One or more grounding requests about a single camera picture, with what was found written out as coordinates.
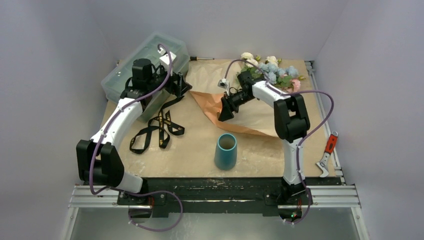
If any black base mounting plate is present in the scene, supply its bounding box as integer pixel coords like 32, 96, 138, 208
117, 177, 313, 220

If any orange beige wrapping paper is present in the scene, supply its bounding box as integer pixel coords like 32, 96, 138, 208
186, 59, 277, 138

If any teal ceramic vase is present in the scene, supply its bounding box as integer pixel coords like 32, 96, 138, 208
214, 133, 238, 171

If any orange handled wrench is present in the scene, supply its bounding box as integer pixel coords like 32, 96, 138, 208
316, 131, 339, 178

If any orange flower bouquet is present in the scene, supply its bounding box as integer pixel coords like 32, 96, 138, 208
240, 52, 305, 93

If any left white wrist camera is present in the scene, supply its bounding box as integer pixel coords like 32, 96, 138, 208
157, 46, 177, 71

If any translucent plastic storage box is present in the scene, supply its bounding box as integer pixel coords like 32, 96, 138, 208
101, 32, 189, 122

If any aluminium frame rail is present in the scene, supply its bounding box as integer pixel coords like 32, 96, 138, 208
60, 185, 370, 240

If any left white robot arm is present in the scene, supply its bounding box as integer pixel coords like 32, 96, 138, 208
76, 58, 192, 205

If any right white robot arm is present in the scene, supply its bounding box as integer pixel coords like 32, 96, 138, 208
217, 71, 311, 204

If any black gold lettered ribbon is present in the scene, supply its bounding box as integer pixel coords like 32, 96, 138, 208
129, 96, 185, 155

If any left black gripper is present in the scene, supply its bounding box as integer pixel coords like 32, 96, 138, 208
146, 65, 191, 97

